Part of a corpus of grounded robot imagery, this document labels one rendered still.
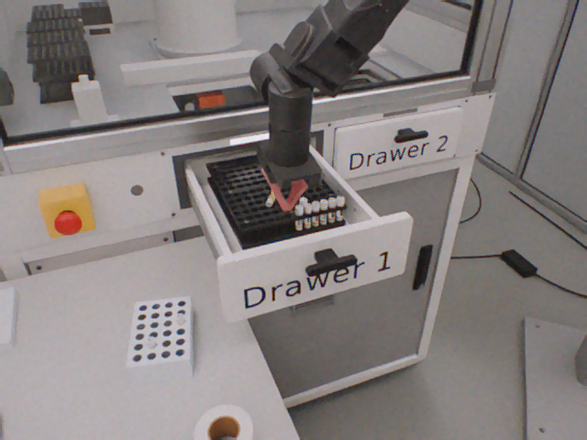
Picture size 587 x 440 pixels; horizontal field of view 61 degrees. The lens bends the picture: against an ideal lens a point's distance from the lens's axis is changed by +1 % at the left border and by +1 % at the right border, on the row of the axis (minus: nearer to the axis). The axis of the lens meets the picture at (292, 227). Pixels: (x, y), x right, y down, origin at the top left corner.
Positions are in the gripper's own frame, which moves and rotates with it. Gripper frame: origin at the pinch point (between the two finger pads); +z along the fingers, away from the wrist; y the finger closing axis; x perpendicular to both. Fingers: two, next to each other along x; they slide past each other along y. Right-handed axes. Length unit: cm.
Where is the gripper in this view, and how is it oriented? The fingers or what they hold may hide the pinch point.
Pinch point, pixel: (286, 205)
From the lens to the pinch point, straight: 74.9
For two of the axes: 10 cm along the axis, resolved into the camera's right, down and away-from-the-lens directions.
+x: -9.4, 2.0, -2.7
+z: -0.3, 7.4, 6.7
